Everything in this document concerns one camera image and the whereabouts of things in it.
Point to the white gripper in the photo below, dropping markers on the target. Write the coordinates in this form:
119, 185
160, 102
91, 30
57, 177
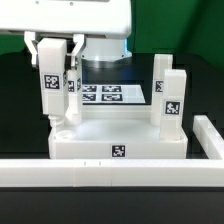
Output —
108, 18

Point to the white desk top tray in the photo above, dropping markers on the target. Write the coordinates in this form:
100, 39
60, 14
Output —
115, 132

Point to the white tag mat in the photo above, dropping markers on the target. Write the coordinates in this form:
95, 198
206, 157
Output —
113, 94

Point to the white front fence bar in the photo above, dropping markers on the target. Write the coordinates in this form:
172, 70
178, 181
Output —
111, 173

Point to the white fence bar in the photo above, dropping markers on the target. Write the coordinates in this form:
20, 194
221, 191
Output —
208, 137
111, 173

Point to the white right fence bar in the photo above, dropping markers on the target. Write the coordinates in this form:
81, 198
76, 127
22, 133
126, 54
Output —
208, 137

